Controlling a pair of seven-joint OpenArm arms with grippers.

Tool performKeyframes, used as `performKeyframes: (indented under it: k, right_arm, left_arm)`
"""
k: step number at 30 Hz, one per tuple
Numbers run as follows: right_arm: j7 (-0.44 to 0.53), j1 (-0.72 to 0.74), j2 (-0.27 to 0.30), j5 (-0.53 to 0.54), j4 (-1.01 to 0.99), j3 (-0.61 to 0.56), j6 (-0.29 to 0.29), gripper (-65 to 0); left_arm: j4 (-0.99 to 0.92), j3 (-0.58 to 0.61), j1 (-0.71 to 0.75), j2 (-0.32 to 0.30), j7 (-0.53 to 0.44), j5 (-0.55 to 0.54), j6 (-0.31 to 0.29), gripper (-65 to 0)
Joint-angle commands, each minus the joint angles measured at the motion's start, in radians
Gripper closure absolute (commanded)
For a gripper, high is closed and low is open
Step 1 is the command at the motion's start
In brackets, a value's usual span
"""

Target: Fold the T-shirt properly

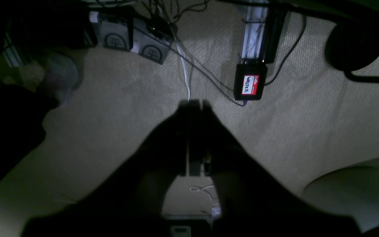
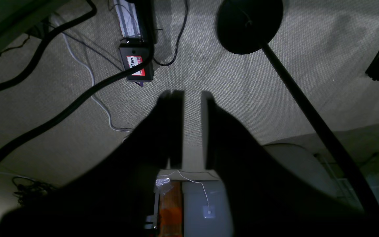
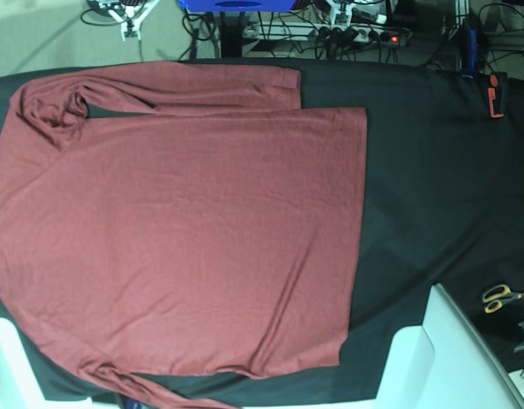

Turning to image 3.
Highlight red long-sleeve T-shirt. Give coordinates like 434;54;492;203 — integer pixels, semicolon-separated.
0;61;367;408

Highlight black table cloth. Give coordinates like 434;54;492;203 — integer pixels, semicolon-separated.
0;57;524;403

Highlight white power strip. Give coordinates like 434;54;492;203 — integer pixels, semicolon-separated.
316;25;412;46

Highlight blue plastic box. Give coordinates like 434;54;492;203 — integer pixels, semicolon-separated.
177;0;296;13

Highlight orange and black clamp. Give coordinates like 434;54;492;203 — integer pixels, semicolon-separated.
487;72;509;118

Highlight black stand post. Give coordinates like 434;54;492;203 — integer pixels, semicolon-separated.
216;12;248;58

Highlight yellow-handled scissors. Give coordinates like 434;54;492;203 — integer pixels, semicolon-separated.
481;284;524;314

